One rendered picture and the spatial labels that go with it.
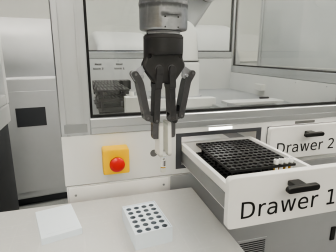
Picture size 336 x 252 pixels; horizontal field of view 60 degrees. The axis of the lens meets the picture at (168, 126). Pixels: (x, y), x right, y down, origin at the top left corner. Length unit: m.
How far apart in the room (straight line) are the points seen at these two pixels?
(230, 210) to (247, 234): 0.54
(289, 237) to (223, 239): 0.58
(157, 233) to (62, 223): 0.23
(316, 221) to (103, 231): 0.85
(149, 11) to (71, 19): 0.31
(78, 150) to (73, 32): 0.31
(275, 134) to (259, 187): 0.42
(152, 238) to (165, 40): 0.40
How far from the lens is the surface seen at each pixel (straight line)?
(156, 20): 0.53
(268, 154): 0.83
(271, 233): 1.20
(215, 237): 0.71
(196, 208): 0.81
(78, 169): 0.86
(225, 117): 0.93
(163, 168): 0.61
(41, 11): 3.94
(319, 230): 1.34
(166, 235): 0.67
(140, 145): 0.85
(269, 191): 0.64
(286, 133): 1.04
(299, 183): 0.65
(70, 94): 0.81
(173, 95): 0.57
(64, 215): 0.79
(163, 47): 0.53
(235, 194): 0.60
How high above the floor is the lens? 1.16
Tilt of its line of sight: 14 degrees down
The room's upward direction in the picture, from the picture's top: straight up
